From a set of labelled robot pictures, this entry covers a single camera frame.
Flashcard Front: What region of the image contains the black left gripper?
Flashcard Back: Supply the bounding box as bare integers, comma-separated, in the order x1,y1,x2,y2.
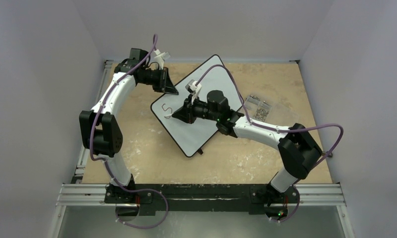
139,66,178,95

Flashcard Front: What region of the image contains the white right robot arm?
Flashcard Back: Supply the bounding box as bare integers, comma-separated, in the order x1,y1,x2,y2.
171,90,322,202

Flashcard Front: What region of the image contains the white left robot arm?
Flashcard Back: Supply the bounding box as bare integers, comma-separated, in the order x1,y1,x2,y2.
79,48,179,203

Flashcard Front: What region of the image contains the clear plastic screw box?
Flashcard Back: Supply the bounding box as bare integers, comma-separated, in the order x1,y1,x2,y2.
244,94,299,126

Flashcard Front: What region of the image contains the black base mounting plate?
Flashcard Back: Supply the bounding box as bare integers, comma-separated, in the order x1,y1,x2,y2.
104,184,299,218

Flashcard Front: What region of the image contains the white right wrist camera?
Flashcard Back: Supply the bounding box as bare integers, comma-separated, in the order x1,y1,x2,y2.
185,80,202,104

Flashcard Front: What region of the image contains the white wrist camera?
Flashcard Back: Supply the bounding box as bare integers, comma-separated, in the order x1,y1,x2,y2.
153,49,171,69
185,80,202,104

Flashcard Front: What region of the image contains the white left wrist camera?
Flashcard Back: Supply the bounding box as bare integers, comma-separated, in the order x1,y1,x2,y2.
153,49,171,69

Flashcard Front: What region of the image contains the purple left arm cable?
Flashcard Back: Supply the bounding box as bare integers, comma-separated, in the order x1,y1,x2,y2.
89,34,169,230

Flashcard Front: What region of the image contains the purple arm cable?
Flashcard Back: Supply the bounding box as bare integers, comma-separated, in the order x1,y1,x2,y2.
89,34,169,230
195,64,344,223

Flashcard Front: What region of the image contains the aluminium extrusion rail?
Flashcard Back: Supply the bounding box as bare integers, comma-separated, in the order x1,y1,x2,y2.
55,183,345,207

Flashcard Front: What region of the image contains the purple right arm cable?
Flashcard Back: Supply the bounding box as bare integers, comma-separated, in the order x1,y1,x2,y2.
195,64,344,223

